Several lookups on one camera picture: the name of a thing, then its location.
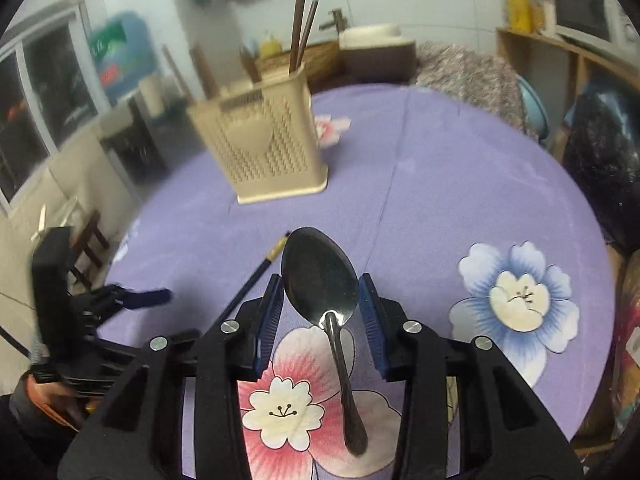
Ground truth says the light blue plastic chair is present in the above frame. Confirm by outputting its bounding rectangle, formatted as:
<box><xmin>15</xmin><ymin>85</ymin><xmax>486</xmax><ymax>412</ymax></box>
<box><xmin>517</xmin><ymin>75</ymin><xmax>551</xmax><ymax>141</ymax></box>

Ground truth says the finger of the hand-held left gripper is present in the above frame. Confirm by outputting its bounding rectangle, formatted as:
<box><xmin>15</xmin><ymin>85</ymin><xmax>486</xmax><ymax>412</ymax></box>
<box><xmin>80</xmin><ymin>284</ymin><xmax>173</xmax><ymax>322</ymax></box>
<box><xmin>95</xmin><ymin>329</ymin><xmax>202</xmax><ymax>361</ymax></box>

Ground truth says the wooden stool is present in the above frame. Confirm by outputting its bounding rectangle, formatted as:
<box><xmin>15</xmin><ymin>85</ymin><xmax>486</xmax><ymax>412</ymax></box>
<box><xmin>70</xmin><ymin>210</ymin><xmax>111</xmax><ymax>291</ymax></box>

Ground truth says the beige perforated utensil holder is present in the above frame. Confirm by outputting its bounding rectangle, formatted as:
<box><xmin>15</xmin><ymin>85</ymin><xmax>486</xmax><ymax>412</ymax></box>
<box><xmin>186</xmin><ymin>65</ymin><xmax>331</xmax><ymax>206</ymax></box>

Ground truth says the colourful printed bag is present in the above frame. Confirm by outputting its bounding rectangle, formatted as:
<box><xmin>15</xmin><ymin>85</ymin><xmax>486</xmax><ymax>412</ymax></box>
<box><xmin>610</xmin><ymin>260</ymin><xmax>640</xmax><ymax>441</ymax></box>

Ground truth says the black plastic bag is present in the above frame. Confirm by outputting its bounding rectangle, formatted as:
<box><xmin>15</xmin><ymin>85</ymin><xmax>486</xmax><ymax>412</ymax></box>
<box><xmin>562</xmin><ymin>77</ymin><xmax>640</xmax><ymax>251</ymax></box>

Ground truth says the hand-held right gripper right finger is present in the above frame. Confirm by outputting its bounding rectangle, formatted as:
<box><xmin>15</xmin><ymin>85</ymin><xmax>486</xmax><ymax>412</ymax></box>
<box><xmin>357</xmin><ymin>272</ymin><xmax>586</xmax><ymax>480</ymax></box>

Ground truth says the wicker basket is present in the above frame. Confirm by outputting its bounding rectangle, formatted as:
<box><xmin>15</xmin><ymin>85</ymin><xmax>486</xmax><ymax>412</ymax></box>
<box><xmin>255</xmin><ymin>42</ymin><xmax>343</xmax><ymax>86</ymax></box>

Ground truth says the person's left hand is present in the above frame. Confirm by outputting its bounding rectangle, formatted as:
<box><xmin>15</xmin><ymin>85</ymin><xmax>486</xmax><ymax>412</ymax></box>
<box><xmin>22</xmin><ymin>375</ymin><xmax>90</xmax><ymax>432</ymax></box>

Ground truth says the metal faucet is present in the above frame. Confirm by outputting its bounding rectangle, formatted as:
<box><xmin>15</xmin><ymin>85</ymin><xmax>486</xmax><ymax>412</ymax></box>
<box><xmin>319</xmin><ymin>8</ymin><xmax>348</xmax><ymax>33</ymax></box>

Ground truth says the white microwave oven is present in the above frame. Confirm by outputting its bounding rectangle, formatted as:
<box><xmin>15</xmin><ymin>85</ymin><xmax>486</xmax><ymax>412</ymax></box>
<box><xmin>550</xmin><ymin>0</ymin><xmax>626</xmax><ymax>46</ymax></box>

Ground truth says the patterned chair cushion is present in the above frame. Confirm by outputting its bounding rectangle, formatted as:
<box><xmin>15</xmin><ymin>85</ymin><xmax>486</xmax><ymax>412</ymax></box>
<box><xmin>415</xmin><ymin>42</ymin><xmax>526</xmax><ymax>136</ymax></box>

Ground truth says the brown and white basin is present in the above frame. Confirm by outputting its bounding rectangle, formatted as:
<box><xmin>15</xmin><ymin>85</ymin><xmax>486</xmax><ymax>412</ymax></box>
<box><xmin>339</xmin><ymin>24</ymin><xmax>417</xmax><ymax>86</ymax></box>

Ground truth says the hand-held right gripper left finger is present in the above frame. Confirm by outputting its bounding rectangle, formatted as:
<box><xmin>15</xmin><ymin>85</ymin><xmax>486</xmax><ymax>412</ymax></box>
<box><xmin>57</xmin><ymin>272</ymin><xmax>286</xmax><ymax>480</ymax></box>

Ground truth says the metal spoon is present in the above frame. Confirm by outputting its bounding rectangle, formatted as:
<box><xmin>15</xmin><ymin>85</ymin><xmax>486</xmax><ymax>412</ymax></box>
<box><xmin>280</xmin><ymin>227</ymin><xmax>371</xmax><ymax>457</ymax></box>

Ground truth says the window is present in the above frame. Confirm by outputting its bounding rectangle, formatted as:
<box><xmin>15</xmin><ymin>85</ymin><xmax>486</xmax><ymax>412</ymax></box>
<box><xmin>0</xmin><ymin>0</ymin><xmax>111</xmax><ymax>216</ymax></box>

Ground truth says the black chopstick wide yellow band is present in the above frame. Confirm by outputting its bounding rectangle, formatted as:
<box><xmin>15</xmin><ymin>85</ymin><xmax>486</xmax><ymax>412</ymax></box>
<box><xmin>212</xmin><ymin>231</ymin><xmax>292</xmax><ymax>328</ymax></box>

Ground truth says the wooden shelf unit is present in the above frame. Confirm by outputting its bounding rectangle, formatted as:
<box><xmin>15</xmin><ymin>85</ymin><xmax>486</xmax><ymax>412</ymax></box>
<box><xmin>495</xmin><ymin>27</ymin><xmax>640</xmax><ymax>126</ymax></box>

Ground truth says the blue printed bag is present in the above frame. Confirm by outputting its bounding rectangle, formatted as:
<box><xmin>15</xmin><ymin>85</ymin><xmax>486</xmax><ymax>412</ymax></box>
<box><xmin>90</xmin><ymin>12</ymin><xmax>156</xmax><ymax>101</ymax></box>

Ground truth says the purple floral tablecloth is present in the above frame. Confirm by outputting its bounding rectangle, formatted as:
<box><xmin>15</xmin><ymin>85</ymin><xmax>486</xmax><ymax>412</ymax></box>
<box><xmin>102</xmin><ymin>85</ymin><xmax>616</xmax><ymax>480</ymax></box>

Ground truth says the brown wooden spoon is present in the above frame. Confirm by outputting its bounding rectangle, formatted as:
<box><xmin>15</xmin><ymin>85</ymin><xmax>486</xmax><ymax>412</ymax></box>
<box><xmin>191</xmin><ymin>44</ymin><xmax>219</xmax><ymax>100</ymax></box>

